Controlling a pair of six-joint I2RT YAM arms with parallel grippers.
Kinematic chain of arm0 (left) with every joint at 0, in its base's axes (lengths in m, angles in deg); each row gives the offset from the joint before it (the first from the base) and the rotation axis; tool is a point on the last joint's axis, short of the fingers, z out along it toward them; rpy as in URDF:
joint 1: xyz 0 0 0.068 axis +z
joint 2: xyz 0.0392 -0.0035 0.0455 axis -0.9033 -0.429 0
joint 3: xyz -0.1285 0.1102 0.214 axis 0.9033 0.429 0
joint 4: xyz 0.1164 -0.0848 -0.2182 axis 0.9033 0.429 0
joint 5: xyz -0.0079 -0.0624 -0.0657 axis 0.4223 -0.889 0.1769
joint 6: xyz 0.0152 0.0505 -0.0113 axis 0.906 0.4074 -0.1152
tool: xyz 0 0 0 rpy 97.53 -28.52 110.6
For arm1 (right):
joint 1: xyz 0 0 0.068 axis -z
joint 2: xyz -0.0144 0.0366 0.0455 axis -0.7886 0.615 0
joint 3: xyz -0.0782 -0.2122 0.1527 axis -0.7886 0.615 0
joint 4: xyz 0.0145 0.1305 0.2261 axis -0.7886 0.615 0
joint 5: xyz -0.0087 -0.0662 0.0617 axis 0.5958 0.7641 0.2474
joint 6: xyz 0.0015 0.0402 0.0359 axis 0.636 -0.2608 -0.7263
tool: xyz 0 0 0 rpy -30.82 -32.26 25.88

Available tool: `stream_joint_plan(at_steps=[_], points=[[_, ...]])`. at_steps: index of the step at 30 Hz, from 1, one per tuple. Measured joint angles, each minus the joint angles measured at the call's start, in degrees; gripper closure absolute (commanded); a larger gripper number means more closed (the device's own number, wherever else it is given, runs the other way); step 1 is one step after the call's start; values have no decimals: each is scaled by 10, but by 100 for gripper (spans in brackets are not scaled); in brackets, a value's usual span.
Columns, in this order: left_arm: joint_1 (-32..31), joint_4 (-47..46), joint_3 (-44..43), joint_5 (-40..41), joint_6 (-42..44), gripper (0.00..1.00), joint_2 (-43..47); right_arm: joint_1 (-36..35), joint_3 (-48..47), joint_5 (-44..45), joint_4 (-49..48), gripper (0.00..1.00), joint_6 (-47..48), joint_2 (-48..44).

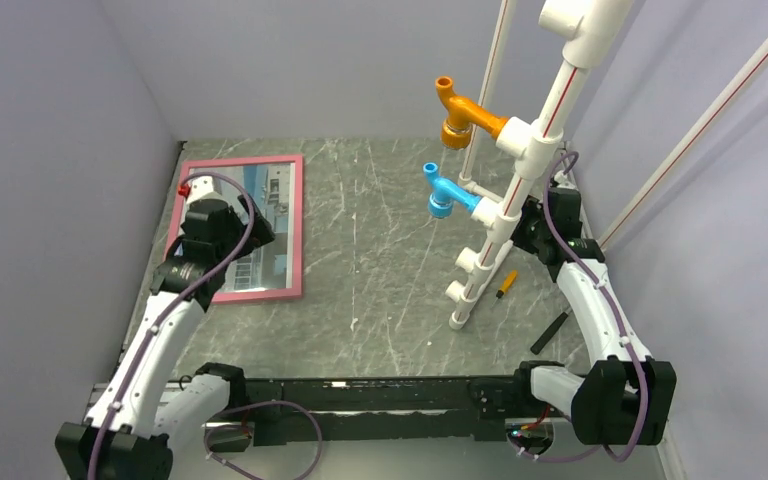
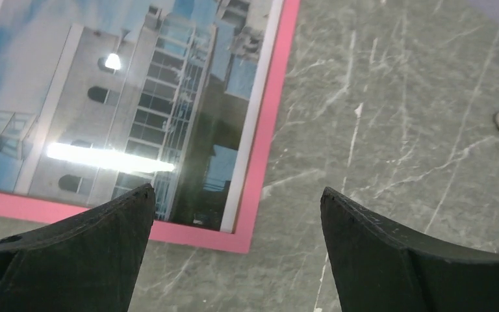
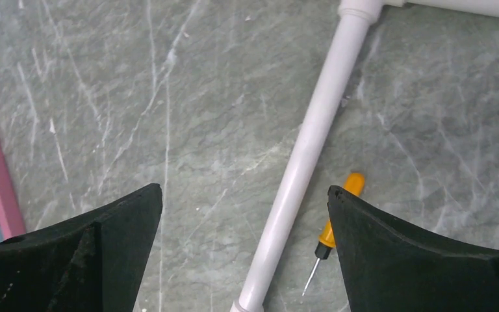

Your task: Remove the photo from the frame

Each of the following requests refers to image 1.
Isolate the orange handled screwdriver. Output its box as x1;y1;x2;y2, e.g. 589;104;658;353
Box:
494;270;518;303

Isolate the pink picture frame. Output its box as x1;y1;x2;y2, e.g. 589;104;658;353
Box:
166;154;304;304

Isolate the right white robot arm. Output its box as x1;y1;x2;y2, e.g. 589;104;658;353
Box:
510;187;677;446

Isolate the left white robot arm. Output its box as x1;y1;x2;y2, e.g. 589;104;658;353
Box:
55;195;275;479

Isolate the blue pipe fitting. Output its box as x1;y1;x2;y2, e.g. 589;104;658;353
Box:
423;162;481;219

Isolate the black flat bar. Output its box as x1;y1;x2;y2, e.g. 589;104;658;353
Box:
530;311;569;355

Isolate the orange pipe fitting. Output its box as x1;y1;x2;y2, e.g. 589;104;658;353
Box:
435;76;509;150

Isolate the white pvc pipe stand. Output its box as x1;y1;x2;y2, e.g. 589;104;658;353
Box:
446;1;632;330

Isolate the white diagonal pipe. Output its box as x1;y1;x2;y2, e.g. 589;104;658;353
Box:
598;36;768;248

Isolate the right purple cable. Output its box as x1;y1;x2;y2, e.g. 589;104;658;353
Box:
507;150;652;465

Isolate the purple cable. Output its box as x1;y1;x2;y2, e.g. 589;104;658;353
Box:
85;173;257;480
507;150;652;465

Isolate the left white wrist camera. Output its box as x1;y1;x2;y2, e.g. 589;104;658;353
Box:
177;175;226;208

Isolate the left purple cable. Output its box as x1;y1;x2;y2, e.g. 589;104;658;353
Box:
85;173;257;480

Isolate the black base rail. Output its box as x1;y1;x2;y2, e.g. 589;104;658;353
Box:
211;376;558;446

